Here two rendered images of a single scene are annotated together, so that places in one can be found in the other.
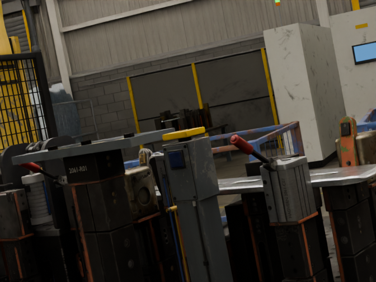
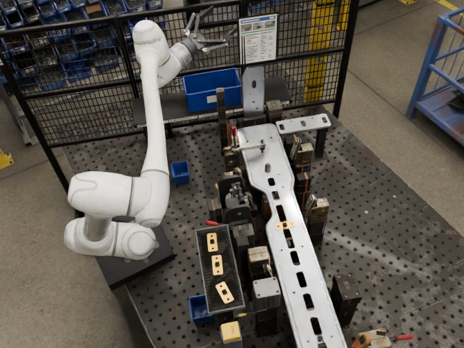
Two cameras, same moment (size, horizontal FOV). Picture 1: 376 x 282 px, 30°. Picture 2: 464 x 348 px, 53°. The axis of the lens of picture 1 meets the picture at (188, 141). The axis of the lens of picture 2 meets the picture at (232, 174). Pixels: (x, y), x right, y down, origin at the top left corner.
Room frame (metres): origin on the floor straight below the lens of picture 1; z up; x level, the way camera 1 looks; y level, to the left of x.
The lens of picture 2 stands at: (0.91, -0.46, 2.78)
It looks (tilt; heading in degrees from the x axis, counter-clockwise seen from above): 50 degrees down; 43
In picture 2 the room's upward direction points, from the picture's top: 4 degrees counter-clockwise
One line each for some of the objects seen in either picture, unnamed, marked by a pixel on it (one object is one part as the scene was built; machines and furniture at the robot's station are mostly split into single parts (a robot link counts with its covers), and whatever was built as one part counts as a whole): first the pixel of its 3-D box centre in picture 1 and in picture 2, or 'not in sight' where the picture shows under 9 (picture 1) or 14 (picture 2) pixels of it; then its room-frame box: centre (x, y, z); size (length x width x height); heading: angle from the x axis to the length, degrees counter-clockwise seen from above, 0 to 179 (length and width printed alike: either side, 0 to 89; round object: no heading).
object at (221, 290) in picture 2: (128, 136); (224, 292); (1.43, 0.12, 1.17); 0.08 x 0.04 x 0.01; 68
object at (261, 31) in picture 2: not in sight; (257, 39); (2.62, 0.90, 1.30); 0.23 x 0.02 x 0.31; 141
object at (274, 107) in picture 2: not in sight; (273, 128); (2.47, 0.67, 0.88); 0.08 x 0.08 x 0.36; 51
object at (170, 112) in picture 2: not in sight; (210, 101); (2.31, 1.00, 1.02); 0.90 x 0.22 x 0.03; 141
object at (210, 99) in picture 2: not in sight; (212, 90); (2.32, 0.99, 1.10); 0.30 x 0.17 x 0.13; 142
